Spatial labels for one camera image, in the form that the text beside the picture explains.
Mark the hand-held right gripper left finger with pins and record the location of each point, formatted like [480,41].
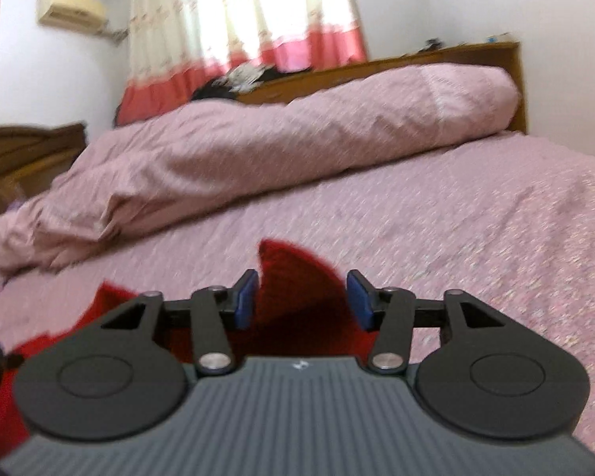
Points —
[245,300]

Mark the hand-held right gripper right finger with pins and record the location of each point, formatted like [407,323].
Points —
[359,302]

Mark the red knitted sweater black collar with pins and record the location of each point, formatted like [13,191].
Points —
[297,297]

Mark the dark clothes pile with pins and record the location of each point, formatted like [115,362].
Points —
[213,91]

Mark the pink bed sheet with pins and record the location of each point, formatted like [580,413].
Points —
[451,238]

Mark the pink duvet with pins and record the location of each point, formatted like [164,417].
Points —
[228,158]

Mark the dark wooden headboard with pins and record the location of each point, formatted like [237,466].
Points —
[29,144]

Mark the white patterned cloth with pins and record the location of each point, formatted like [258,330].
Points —
[243,75]

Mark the light wooden footboard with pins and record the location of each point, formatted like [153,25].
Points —
[327,72]

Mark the cream and red curtain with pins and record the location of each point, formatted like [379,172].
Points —
[238,20]

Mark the cream air conditioner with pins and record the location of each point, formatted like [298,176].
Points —
[69,10]

